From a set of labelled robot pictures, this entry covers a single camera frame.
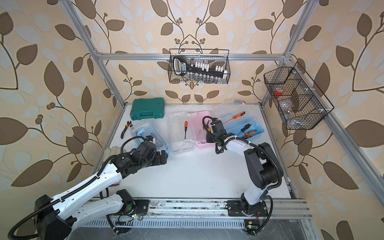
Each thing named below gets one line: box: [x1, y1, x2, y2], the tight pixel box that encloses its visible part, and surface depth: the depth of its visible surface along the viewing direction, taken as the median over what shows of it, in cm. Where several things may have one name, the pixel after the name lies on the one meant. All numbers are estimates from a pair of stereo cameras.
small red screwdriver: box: [184, 121, 189, 140], surface depth 95 cm
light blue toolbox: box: [215, 99, 265, 142], surface depth 104 cm
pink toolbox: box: [189, 111, 215, 149], surface depth 102 cm
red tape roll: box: [273, 87, 284, 96], surface depth 83 cm
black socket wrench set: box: [172, 56, 228, 79], surface depth 85 cm
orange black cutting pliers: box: [120, 120, 133, 139], surface depth 110 cm
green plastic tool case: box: [130, 97, 165, 121], surface depth 118 cm
